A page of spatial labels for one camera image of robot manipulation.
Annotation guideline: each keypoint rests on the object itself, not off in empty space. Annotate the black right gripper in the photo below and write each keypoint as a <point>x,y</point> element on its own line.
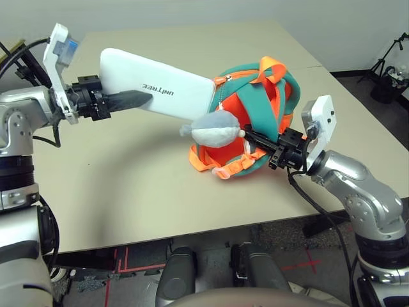
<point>287,150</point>

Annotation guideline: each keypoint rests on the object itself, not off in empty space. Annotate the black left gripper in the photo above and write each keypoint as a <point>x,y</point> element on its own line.
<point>89,102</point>

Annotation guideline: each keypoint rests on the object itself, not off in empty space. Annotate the white Unitree pencil case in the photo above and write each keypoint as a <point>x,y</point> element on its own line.
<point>143,80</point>

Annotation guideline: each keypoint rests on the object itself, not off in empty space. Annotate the teal and orange backpack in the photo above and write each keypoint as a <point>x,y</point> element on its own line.
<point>259,105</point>

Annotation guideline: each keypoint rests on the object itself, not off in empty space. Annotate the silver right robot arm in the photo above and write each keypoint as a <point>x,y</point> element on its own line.
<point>367,198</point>

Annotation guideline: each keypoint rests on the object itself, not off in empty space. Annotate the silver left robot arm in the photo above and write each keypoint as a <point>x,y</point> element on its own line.
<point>19,179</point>

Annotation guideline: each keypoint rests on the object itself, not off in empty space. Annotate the grey robot right leg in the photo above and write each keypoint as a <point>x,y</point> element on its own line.
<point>259,268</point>

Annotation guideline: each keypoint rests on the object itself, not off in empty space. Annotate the grey robot leg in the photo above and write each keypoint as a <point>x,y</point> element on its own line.
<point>177,275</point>
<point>259,268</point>

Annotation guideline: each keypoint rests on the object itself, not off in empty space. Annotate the black bin with bottles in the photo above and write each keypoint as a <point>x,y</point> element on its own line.
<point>388,89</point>

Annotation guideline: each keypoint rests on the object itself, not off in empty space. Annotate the black tripod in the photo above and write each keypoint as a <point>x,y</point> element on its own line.
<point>381,60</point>

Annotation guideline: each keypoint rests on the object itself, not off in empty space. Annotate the beige robot torso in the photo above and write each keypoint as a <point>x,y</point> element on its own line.
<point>243,297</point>

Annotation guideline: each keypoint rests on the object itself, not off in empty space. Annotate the red floor tape lines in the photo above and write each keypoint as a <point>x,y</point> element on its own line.
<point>119,259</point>

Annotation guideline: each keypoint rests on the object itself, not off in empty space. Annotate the grey robot left leg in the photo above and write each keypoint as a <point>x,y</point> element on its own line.
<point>177,275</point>

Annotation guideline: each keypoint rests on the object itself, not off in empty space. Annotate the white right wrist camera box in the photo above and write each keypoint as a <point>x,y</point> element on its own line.
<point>322,121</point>

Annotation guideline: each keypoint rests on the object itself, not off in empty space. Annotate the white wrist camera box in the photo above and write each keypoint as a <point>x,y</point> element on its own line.
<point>59,57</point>
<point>322,121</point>

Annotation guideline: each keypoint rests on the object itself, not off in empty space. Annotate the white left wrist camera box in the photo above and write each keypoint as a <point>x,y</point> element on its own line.
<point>59,57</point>

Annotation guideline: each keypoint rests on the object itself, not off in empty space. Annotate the black table leg frame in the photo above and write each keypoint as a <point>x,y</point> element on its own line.
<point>319,225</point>

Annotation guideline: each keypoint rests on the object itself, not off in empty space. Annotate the black frame side table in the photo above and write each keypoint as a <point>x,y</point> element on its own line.
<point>32,67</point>

